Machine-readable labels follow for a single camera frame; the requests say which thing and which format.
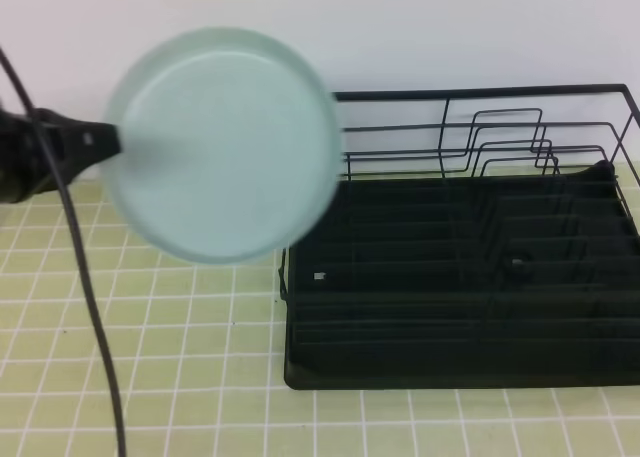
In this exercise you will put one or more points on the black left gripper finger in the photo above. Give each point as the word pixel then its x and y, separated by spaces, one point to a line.
pixel 89 142

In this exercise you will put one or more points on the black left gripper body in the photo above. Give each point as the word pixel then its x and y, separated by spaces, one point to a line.
pixel 24 171

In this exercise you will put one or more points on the light blue round plate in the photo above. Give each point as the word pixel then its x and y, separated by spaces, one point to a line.
pixel 231 146

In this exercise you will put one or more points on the black plastic drip tray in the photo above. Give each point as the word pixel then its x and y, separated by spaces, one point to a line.
pixel 400 362

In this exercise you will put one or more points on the black wire dish rack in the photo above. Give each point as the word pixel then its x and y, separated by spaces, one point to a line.
pixel 530 131

